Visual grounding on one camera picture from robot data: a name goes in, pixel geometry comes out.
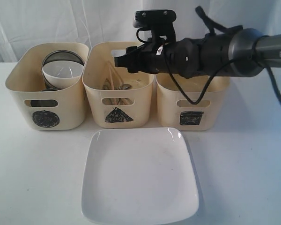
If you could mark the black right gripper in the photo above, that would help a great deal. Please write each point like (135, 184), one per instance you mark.
(180, 58)

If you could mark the wooden chopstick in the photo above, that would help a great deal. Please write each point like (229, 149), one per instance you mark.
(117, 83)
(114, 75)

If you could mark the small steel fork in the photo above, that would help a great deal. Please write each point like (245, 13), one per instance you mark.
(121, 101)

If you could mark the steel knife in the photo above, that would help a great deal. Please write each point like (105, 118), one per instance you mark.
(107, 86)

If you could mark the stainless steel bowl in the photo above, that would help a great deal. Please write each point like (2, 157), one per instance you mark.
(60, 55)

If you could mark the small white bowl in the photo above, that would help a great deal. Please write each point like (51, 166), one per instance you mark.
(62, 74)

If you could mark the steel mug with wire handle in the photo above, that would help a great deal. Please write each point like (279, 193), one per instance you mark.
(43, 103)

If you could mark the white square plate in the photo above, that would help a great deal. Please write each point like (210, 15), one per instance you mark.
(139, 176)

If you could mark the steel spoon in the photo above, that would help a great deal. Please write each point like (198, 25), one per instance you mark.
(126, 86)

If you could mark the black covered right robot arm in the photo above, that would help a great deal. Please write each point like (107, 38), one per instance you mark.
(243, 53)

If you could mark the cream bin with triangle mark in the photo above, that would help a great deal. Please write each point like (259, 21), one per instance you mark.
(96, 71)

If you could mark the cream bin with square mark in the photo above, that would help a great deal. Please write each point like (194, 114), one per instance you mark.
(173, 110)

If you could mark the cream bin with circle mark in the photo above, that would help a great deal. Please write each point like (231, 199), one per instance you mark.
(26, 83)

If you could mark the white curtain backdrop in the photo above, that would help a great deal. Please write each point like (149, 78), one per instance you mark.
(27, 23)

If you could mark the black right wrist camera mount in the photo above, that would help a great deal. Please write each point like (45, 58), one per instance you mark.
(159, 22)

